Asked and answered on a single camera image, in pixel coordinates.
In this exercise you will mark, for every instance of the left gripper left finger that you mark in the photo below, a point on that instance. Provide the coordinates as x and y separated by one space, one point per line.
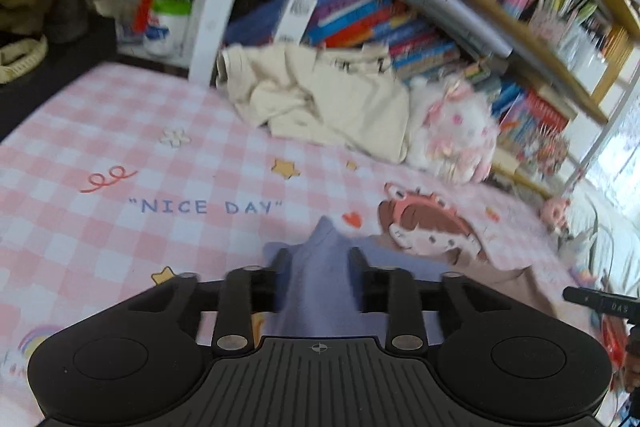
245 292

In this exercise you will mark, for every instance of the small pink pig toy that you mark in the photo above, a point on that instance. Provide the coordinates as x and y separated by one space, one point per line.
553 213

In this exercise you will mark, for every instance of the mauve and lavender sweater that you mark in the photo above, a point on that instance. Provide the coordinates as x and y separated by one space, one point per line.
338 286

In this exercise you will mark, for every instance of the pink checkered desk mat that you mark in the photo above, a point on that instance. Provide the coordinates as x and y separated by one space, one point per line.
128 176

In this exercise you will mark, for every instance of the colourful bead ornament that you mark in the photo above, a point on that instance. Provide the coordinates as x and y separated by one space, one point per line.
550 152

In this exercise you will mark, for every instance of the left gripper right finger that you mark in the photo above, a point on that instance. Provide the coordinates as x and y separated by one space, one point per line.
393 292

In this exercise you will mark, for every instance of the small white barcode box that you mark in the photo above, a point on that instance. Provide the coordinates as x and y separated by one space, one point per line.
294 19

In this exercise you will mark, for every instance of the white pink plush bunny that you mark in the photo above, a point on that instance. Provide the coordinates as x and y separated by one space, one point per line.
450 132

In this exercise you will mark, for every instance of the white green pen cup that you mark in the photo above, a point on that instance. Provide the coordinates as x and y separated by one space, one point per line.
166 27

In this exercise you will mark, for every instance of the cream wrist watch band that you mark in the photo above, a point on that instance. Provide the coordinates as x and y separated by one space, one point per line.
22 57

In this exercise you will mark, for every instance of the row of colourful books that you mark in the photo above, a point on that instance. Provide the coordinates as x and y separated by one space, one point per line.
416 46

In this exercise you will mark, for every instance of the white tablet on books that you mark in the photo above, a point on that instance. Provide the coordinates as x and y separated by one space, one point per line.
465 25

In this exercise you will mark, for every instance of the cream garment pile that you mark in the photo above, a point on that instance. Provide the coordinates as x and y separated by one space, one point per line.
347 97

